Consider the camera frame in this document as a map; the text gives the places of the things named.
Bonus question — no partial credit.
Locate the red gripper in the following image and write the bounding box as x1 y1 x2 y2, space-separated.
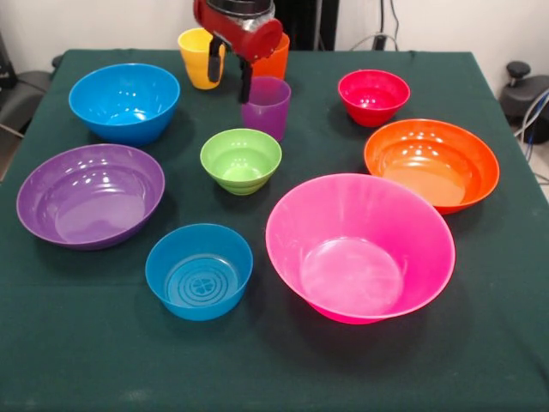
192 0 284 105

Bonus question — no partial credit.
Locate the purple plastic cup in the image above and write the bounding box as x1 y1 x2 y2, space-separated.
238 76 293 142

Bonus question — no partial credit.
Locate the yellow plastic cup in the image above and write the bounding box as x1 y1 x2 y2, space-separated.
177 27 227 91

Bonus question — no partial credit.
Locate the orange plastic cup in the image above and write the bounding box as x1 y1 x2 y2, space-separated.
252 32 291 82

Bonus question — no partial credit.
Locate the green plastic bowl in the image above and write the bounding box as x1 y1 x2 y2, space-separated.
199 128 283 197

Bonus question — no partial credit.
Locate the large blue plastic bowl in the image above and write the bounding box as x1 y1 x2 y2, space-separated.
68 63 181 148

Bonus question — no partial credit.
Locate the red plastic bowl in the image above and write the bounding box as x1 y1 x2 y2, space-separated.
337 69 412 129

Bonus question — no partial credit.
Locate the purple plastic bowl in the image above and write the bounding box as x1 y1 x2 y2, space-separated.
15 143 166 251

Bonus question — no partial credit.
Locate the small blue plastic bowl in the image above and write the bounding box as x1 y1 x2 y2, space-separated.
144 222 255 322

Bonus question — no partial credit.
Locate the black chair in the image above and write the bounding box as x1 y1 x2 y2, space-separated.
0 32 64 138

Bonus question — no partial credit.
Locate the orange plastic bowl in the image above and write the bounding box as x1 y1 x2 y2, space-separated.
364 118 501 216

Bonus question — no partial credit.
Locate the pink plastic bowl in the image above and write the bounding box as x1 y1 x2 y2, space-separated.
265 173 456 325

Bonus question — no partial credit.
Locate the dark green tablecloth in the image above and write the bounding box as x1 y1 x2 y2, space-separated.
0 48 549 412

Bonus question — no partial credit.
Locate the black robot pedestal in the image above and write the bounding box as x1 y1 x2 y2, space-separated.
204 0 340 52

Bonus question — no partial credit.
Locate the white cable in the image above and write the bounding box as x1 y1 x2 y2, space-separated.
349 33 377 52

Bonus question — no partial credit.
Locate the black cable with plug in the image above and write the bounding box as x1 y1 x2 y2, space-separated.
371 0 401 52

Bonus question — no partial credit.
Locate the grey and blue cable bundle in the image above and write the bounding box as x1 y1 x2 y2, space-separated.
513 88 549 149

